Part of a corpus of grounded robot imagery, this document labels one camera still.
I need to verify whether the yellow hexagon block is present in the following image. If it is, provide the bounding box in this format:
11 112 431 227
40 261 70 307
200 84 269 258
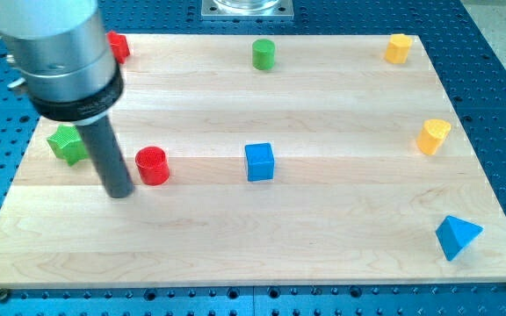
384 33 413 64

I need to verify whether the green cylinder block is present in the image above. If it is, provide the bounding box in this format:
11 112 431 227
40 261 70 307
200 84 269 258
252 39 276 70

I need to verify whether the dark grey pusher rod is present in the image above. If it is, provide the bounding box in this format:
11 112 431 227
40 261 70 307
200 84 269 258
76 115 134 198

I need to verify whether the blue triangle block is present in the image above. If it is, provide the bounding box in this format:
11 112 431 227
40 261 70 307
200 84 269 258
436 215 484 262

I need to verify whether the red cylinder block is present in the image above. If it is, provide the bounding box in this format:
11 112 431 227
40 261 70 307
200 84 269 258
135 147 170 186

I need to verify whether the red star block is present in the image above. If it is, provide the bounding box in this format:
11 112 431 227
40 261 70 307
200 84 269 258
106 31 131 64

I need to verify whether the wooden board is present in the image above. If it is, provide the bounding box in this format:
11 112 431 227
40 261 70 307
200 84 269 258
0 34 506 289

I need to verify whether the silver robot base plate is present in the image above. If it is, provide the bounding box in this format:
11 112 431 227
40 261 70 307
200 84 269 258
200 0 294 21

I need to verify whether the yellow heart block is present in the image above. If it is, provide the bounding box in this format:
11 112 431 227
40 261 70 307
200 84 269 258
416 118 452 155

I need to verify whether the green star block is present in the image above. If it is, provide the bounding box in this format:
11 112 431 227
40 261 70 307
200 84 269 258
47 125 89 166

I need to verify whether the blue cube block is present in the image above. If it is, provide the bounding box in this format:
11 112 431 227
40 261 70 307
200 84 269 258
244 142 275 182

